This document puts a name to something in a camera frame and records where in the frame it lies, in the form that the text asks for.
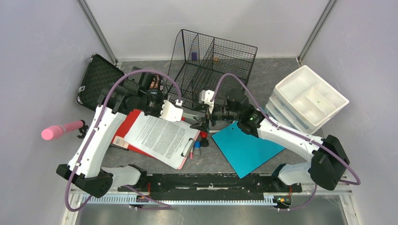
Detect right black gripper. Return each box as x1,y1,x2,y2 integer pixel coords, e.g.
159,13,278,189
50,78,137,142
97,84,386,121
190,102,240,134

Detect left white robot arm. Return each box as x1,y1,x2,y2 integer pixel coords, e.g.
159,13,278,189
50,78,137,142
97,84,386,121
56,75,167,198

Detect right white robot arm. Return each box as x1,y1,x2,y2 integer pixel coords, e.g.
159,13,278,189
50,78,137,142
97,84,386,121
191,89,350,191

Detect red chip stack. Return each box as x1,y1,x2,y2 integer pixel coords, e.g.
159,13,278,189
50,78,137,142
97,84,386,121
149,75,162,90

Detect pink clear clipboard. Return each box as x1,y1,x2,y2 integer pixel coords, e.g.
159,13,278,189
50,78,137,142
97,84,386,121
175,129,199,170

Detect red black stamp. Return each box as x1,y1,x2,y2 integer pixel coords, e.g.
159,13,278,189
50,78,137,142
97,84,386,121
200,131,209,147

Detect blue grey small cylinder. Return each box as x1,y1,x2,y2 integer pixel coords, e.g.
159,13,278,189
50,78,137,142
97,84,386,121
192,141,201,156

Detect white printed paper sheet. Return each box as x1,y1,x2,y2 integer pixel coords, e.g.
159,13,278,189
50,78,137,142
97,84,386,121
123,111,200,169

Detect black poker chip case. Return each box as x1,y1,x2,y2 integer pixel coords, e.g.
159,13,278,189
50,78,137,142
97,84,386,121
76,53,164,113

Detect red clipboard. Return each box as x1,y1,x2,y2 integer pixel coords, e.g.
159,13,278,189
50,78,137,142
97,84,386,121
111,108,186,164

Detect teal blue clipboard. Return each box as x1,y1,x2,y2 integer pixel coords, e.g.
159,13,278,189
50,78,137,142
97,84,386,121
212,122,285,178

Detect purple small block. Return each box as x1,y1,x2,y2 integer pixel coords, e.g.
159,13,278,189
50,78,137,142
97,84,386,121
191,52,198,61

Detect white plastic drawer organizer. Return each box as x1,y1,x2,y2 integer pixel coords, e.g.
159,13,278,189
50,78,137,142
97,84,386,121
265,65,349,135

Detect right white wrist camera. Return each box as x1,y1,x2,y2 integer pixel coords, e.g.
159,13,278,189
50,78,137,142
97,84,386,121
199,90,215,114

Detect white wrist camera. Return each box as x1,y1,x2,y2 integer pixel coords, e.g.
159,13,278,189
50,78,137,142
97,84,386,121
160,100,183,122
199,90,215,114

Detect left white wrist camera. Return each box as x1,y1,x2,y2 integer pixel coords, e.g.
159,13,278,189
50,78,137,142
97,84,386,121
160,100,183,122

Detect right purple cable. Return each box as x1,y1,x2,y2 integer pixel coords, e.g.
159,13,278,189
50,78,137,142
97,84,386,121
210,73,361,212

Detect black wire mesh organizer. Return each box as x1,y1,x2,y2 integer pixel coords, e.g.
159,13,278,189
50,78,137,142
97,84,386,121
168,29,258,109

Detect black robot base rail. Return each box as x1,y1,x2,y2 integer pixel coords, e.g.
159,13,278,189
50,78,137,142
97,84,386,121
133,173,302,201

